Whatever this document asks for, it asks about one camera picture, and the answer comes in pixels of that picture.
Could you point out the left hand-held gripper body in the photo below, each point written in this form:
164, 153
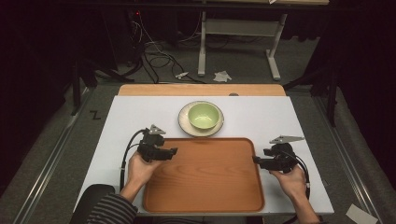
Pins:
151, 146

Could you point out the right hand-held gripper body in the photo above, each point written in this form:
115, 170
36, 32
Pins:
281, 155

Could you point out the person's left hand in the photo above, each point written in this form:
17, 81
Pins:
140, 171

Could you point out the person's right hand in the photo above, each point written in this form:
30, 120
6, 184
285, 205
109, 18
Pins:
291, 182

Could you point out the cream plate with dark rim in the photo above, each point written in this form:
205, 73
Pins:
184, 123

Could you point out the white table cover sheet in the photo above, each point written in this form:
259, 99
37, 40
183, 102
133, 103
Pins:
249, 121

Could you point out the brown wooden tray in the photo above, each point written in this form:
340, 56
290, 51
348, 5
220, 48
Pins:
205, 177

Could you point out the green bowl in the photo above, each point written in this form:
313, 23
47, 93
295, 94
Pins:
204, 116

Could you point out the small white floor scrap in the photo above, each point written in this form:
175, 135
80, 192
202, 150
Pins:
181, 75

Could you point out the black metal stand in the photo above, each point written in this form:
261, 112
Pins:
331, 93
76, 87

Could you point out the crumpled white paper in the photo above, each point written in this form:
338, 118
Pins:
222, 76

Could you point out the flat white paper sheet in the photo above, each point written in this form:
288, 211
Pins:
361, 215

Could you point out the metal floor rail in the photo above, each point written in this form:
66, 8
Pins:
351, 174
46, 174

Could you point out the white metal desk frame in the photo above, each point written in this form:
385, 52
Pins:
239, 27

